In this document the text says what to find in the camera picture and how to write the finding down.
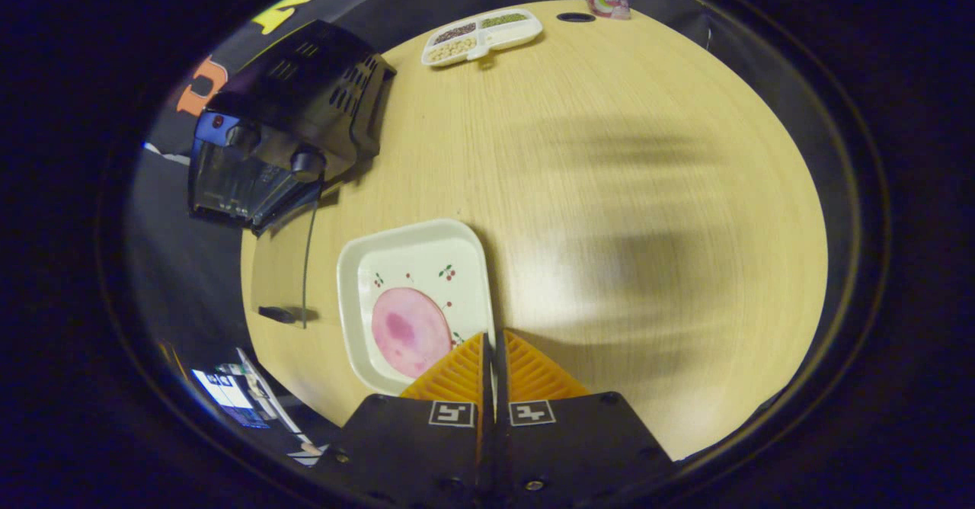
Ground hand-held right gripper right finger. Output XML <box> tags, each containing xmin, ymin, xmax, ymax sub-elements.
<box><xmin>491</xmin><ymin>328</ymin><xmax>676</xmax><ymax>504</ymax></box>

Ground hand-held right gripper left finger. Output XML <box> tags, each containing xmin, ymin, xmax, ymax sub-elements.
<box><xmin>315</xmin><ymin>332</ymin><xmax>491</xmax><ymax>504</ymax></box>

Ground pink ham slice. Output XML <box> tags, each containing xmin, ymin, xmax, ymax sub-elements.
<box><xmin>371</xmin><ymin>287</ymin><xmax>455</xmax><ymax>380</ymax></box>

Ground white square plate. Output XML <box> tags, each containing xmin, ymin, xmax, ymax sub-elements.
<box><xmin>337</xmin><ymin>218</ymin><xmax>497</xmax><ymax>397</ymax></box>

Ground black electric oven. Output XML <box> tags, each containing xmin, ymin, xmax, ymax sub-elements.
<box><xmin>187</xmin><ymin>20</ymin><xmax>398</xmax><ymax>331</ymax></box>

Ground white and blue papers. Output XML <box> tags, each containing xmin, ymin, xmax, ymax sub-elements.
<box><xmin>190</xmin><ymin>347</ymin><xmax>328</xmax><ymax>468</ymax></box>

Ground white divided bean tray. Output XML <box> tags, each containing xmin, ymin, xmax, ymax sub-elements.
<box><xmin>420</xmin><ymin>8</ymin><xmax>545</xmax><ymax>68</ymax></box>

